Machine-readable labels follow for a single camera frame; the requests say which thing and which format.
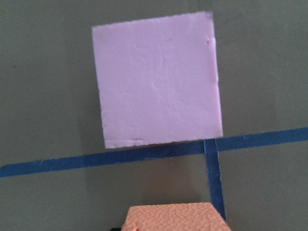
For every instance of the orange foam cube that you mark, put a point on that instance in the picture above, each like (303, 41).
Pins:
(174, 217)

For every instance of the pink foam cube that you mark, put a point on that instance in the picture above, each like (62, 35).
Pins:
(158, 80)

